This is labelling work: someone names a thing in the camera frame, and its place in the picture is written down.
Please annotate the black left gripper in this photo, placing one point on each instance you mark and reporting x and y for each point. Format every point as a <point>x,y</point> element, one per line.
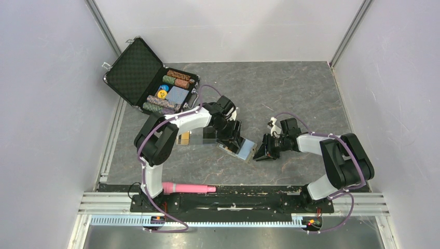
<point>232,136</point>

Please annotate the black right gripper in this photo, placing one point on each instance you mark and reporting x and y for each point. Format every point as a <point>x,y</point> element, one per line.
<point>260,155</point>

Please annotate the black poker chip case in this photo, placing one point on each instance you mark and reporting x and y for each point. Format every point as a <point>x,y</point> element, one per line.
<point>144,82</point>

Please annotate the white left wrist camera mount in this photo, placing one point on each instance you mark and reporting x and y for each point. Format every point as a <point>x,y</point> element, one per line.
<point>233,115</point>

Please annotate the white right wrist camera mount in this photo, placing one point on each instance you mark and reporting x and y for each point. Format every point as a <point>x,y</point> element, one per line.
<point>274,129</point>

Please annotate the beige card holder wallet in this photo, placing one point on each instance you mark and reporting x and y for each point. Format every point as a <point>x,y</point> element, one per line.
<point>245,153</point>

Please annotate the pink cylindrical marker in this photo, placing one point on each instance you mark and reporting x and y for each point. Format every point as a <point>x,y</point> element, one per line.
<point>169,187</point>

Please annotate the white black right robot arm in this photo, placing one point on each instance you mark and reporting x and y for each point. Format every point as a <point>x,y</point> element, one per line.
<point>347,165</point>

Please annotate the clear acrylic card tray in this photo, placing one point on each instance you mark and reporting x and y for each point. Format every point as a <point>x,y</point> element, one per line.
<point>196,136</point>

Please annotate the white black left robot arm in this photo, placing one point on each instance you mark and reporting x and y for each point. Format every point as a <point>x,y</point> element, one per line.
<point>155,140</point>

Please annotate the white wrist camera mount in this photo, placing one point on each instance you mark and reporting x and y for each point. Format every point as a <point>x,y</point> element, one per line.
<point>274,129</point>
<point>233,115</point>

